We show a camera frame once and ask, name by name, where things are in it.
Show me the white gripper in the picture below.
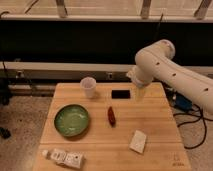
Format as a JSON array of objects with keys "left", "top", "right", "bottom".
[{"left": 126, "top": 66, "right": 153, "bottom": 101}]

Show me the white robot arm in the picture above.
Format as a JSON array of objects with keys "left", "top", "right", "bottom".
[{"left": 126, "top": 39, "right": 213, "bottom": 114}]

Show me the green ceramic bowl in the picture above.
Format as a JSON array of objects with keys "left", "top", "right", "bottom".
[{"left": 54, "top": 104, "right": 90, "bottom": 137}]

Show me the black rectangular phone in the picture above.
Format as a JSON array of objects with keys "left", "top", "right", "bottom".
[{"left": 111, "top": 90, "right": 130, "bottom": 99}]

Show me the dark red small object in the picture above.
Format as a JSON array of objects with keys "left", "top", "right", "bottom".
[{"left": 108, "top": 106, "right": 116, "bottom": 126}]

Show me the blue box on floor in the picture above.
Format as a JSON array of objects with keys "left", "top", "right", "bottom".
[{"left": 173, "top": 94, "right": 192, "bottom": 111}]

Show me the white tube with label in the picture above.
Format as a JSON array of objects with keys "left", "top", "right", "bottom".
[{"left": 42, "top": 149, "right": 84, "bottom": 169}]

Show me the dark object on floor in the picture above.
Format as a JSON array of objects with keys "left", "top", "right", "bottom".
[{"left": 0, "top": 127, "right": 11, "bottom": 139}]

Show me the black floor cable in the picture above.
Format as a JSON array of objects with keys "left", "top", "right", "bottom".
[{"left": 173, "top": 103, "right": 213, "bottom": 150}]

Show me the black hanging cable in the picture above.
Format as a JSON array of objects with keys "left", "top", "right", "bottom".
[{"left": 127, "top": 13, "right": 165, "bottom": 81}]

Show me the grey wall rail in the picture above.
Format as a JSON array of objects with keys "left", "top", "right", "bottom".
[{"left": 0, "top": 61, "right": 213, "bottom": 84}]

